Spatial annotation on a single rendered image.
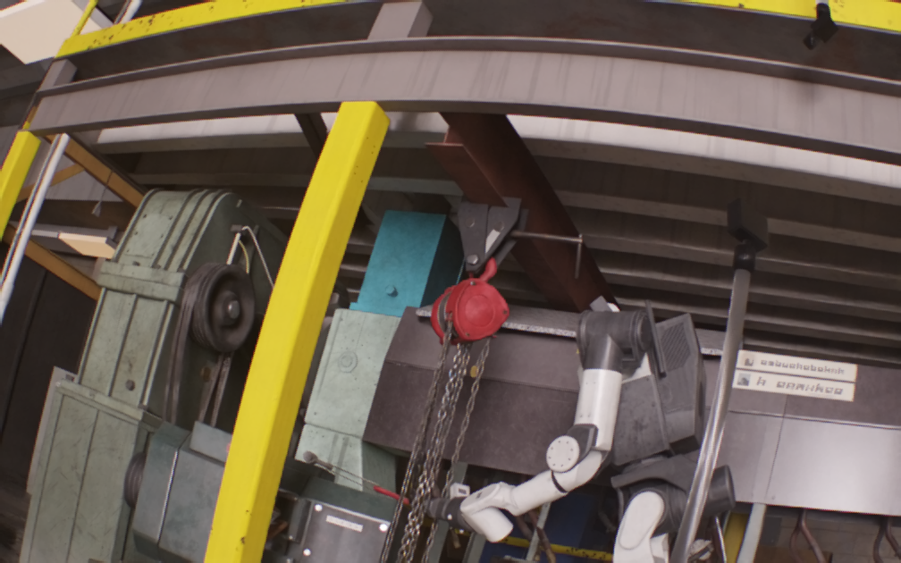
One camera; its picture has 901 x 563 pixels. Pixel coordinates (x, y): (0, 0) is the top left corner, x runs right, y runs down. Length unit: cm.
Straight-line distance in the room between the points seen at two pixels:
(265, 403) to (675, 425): 90
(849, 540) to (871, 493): 483
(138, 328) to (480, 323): 124
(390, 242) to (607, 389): 146
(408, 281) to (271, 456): 128
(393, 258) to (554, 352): 69
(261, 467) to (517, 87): 103
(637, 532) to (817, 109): 104
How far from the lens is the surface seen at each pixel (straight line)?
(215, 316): 281
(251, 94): 244
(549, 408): 265
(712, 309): 345
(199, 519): 235
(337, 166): 204
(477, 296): 224
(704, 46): 215
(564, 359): 270
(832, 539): 731
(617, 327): 184
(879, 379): 261
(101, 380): 300
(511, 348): 277
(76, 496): 291
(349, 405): 296
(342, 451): 293
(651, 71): 197
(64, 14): 511
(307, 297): 193
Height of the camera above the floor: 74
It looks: 17 degrees up
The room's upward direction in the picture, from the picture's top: 16 degrees clockwise
